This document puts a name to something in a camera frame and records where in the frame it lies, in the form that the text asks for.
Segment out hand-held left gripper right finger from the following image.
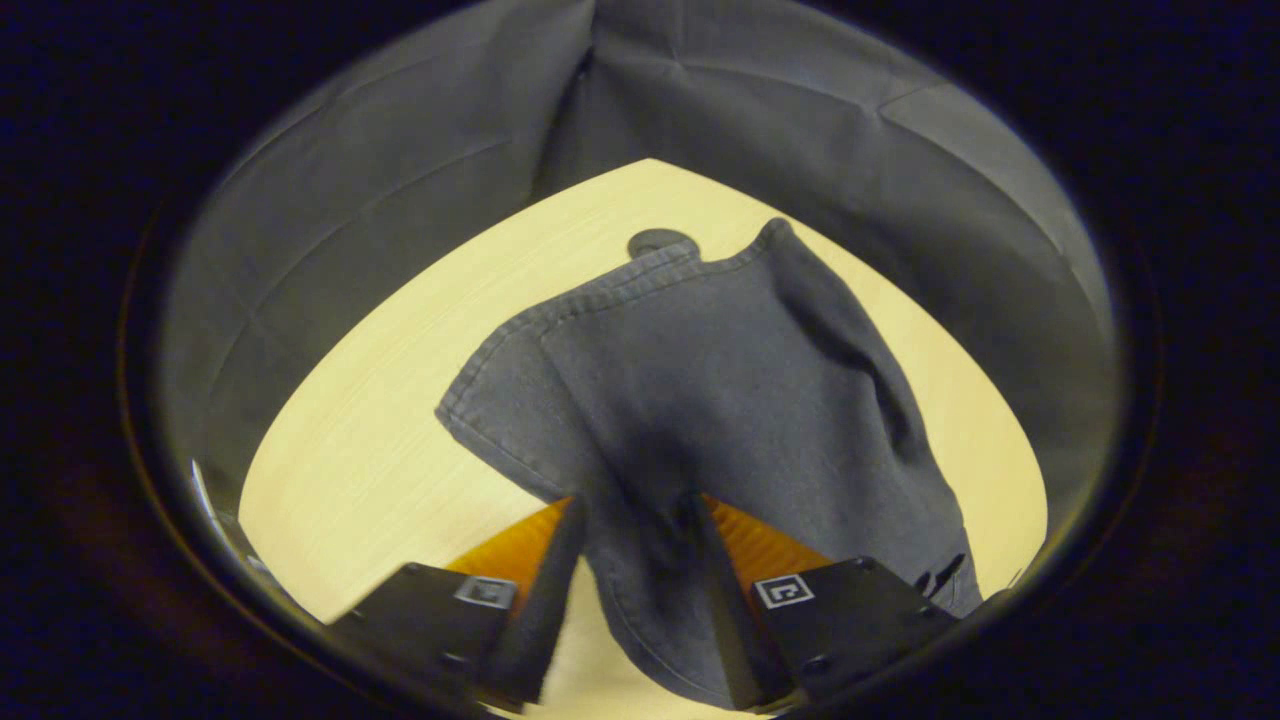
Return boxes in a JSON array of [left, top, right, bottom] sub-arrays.
[[695, 492, 961, 713]]

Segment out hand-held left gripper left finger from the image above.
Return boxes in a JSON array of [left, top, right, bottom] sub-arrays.
[[325, 495, 589, 713]]

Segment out dark grey jeans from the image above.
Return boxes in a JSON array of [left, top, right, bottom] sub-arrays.
[[435, 217, 986, 709]]

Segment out black backdrop cloth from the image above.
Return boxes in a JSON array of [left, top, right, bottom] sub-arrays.
[[160, 0, 1119, 541]]

